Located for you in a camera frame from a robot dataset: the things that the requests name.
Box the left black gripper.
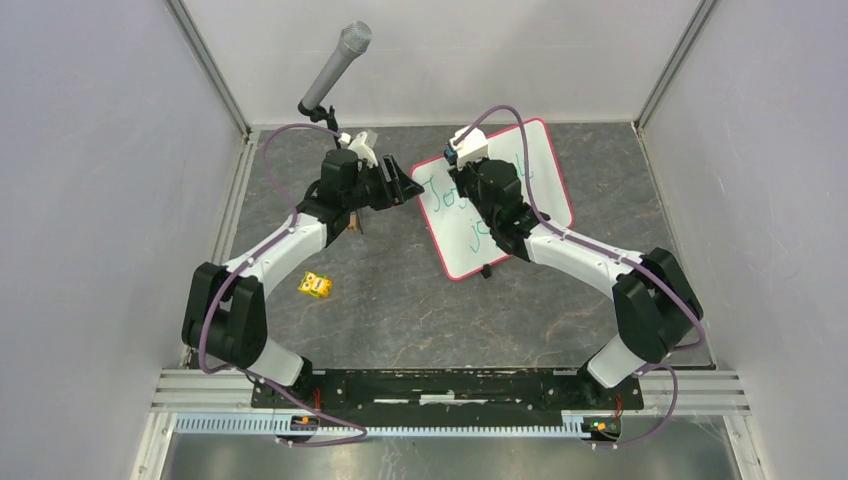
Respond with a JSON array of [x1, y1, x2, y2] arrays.
[[344, 154, 424, 212]]

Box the pink framed whiteboard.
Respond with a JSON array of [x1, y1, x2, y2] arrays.
[[410, 118, 574, 281]]

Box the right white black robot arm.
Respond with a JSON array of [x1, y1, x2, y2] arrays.
[[448, 158, 705, 408]]

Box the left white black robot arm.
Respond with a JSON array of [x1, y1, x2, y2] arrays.
[[181, 149, 425, 408]]

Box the black microphone stand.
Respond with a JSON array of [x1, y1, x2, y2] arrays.
[[297, 102, 340, 135]]

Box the yellow toy block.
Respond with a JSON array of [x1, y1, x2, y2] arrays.
[[298, 271, 333, 298]]

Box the grey microphone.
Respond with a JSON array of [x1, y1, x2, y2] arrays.
[[298, 20, 373, 115]]

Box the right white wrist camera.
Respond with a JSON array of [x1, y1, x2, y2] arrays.
[[447, 128, 488, 169]]

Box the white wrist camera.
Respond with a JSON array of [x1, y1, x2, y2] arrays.
[[447, 128, 488, 169], [339, 130, 378, 168]]

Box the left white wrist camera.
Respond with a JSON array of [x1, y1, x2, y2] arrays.
[[339, 130, 378, 168]]

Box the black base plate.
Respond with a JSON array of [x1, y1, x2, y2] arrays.
[[250, 368, 645, 429]]

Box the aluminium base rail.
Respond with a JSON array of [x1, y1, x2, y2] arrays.
[[151, 369, 752, 416]]

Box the white slotted cable duct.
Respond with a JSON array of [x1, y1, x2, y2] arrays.
[[174, 413, 621, 440]]

